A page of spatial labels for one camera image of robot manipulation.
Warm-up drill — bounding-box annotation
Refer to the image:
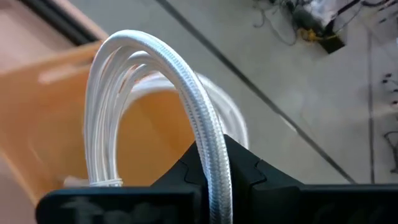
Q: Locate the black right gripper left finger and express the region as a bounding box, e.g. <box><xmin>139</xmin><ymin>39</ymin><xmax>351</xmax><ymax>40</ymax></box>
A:
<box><xmin>35</xmin><ymin>141</ymin><xmax>213</xmax><ymax>224</ymax></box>

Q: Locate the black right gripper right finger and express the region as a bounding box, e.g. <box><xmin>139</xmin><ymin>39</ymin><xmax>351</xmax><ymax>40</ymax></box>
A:
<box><xmin>224</xmin><ymin>134</ymin><xmax>398</xmax><ymax>224</ymax></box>

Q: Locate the white braided cable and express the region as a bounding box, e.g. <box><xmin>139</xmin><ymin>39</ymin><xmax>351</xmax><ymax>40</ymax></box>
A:
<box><xmin>83</xmin><ymin>29</ymin><xmax>249</xmax><ymax>224</ymax></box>

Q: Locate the orange plastic bin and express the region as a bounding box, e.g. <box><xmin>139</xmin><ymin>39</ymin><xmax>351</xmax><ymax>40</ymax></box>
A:
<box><xmin>0</xmin><ymin>40</ymin><xmax>197</xmax><ymax>206</ymax></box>

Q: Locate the black power adapter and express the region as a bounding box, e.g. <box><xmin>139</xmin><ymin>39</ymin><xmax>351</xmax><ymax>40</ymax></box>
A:
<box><xmin>317</xmin><ymin>30</ymin><xmax>346</xmax><ymax>55</ymax></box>

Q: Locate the yellow cable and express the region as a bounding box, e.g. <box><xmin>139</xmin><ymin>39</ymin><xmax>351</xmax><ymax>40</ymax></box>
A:
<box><xmin>297</xmin><ymin>27</ymin><xmax>339</xmax><ymax>44</ymax></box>

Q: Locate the black aluminium table frame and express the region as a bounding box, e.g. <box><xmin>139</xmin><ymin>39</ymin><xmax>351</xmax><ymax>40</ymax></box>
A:
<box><xmin>18</xmin><ymin>0</ymin><xmax>101</xmax><ymax>47</ymax></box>

